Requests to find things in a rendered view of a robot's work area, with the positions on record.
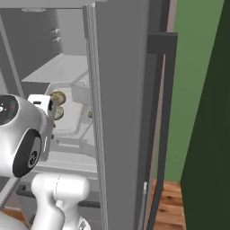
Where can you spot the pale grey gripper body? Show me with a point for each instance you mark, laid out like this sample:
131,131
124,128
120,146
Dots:
48,134

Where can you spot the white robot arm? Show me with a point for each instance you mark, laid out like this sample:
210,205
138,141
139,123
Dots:
21,128

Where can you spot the grey fridge shelf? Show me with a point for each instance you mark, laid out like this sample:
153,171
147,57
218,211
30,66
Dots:
57,70

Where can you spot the grey fridge door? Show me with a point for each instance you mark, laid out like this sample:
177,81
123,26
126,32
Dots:
122,119

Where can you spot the grey fridge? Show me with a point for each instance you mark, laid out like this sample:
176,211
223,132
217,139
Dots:
36,45

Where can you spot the brown dumpling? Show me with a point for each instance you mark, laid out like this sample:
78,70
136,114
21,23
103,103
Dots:
59,96
59,113
90,114

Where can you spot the dark green cabinet panel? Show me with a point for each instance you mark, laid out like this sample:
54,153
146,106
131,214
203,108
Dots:
209,149

